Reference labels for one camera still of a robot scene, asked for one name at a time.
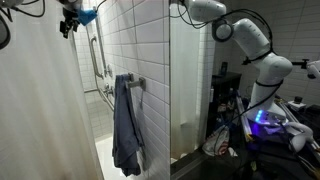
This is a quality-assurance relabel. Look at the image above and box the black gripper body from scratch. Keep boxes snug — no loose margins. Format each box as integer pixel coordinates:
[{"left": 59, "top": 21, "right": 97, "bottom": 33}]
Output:
[{"left": 62, "top": 7, "right": 81, "bottom": 27}]

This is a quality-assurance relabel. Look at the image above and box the white shower curtain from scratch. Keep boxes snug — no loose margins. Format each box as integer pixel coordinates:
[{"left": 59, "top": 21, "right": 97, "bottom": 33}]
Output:
[{"left": 0, "top": 0, "right": 105, "bottom": 180}]

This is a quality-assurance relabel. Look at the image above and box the tall chrome slide bar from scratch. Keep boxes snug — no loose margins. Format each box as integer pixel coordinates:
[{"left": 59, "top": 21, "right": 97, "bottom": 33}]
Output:
[{"left": 94, "top": 6, "right": 109, "bottom": 78}]

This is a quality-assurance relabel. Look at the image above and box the short chrome grab bar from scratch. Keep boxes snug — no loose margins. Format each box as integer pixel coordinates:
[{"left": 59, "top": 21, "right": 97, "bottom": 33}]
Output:
[{"left": 89, "top": 35, "right": 104, "bottom": 80}]

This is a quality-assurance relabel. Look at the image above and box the round chrome lever valve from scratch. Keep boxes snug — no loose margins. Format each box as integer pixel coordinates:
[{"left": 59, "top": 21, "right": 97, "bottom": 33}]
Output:
[{"left": 104, "top": 64, "right": 114, "bottom": 78}]

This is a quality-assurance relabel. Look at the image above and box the chrome valve with red mark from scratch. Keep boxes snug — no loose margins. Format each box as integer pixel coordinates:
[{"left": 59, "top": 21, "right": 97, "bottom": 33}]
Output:
[{"left": 103, "top": 84, "right": 115, "bottom": 98}]

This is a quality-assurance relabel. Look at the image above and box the L-shaped chrome grab bar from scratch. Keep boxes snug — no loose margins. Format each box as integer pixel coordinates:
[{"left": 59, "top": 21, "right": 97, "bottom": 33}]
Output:
[{"left": 83, "top": 83, "right": 116, "bottom": 113}]

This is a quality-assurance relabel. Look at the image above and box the metal towel bar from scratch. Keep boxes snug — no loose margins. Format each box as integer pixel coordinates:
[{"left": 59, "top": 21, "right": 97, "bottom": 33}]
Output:
[{"left": 125, "top": 72, "right": 147, "bottom": 92}]

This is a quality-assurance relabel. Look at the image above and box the blue towel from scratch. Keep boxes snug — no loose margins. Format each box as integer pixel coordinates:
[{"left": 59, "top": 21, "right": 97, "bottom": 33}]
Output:
[{"left": 111, "top": 73, "right": 146, "bottom": 178}]

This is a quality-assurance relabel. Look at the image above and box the small dark upright device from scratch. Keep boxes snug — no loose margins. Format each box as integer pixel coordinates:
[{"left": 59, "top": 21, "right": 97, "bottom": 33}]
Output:
[{"left": 219, "top": 61, "right": 229, "bottom": 76}]

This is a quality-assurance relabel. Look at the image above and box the white red plastic bag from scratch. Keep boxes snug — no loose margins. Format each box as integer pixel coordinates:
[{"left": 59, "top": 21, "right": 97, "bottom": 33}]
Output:
[{"left": 202, "top": 125, "right": 232, "bottom": 158}]

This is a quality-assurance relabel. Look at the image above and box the white curved tube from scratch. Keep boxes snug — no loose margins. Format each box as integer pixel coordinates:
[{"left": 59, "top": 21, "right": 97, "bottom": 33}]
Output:
[{"left": 284, "top": 121, "right": 315, "bottom": 153}]

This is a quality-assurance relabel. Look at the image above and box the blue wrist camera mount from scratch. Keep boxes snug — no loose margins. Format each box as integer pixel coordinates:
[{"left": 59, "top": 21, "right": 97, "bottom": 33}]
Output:
[{"left": 76, "top": 9, "right": 99, "bottom": 27}]

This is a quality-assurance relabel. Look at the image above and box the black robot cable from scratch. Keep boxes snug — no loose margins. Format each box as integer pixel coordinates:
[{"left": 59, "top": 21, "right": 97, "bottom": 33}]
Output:
[{"left": 0, "top": 0, "right": 46, "bottom": 18}]

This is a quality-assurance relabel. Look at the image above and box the wall mirror panel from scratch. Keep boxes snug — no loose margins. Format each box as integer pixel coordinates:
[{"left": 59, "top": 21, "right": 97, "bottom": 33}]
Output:
[{"left": 169, "top": 0, "right": 320, "bottom": 180}]

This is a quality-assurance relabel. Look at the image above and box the aluminium frame robot table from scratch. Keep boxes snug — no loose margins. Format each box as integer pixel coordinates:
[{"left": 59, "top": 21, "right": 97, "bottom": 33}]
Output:
[{"left": 233, "top": 93, "right": 320, "bottom": 180}]

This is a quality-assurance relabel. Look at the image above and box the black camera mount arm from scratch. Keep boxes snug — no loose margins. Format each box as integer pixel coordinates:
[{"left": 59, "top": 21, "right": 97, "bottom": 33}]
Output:
[{"left": 291, "top": 58, "right": 311, "bottom": 70}]

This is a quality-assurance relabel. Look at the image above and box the white external camera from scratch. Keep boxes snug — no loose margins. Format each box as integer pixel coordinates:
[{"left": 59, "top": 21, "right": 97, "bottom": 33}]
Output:
[{"left": 306, "top": 59, "right": 320, "bottom": 80}]

